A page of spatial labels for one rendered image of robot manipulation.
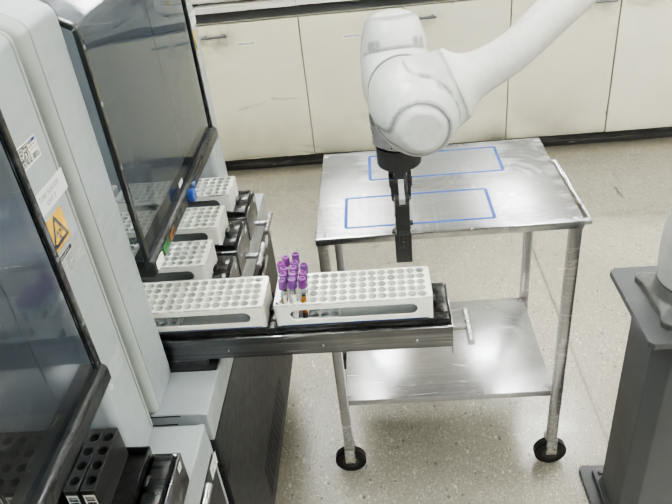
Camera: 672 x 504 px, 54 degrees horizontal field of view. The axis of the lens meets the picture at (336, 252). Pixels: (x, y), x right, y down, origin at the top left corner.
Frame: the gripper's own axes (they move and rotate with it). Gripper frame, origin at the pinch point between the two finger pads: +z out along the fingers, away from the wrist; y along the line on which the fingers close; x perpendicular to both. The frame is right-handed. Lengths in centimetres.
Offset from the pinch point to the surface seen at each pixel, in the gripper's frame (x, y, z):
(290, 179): -54, -217, 95
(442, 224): 9.7, -27.2, 13.0
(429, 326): 3.9, 6.3, 14.5
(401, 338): -1.5, 6.8, 16.7
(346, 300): -11.2, 4.7, 8.5
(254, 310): -28.6, 5.0, 9.3
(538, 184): 34, -43, 13
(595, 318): 70, -88, 95
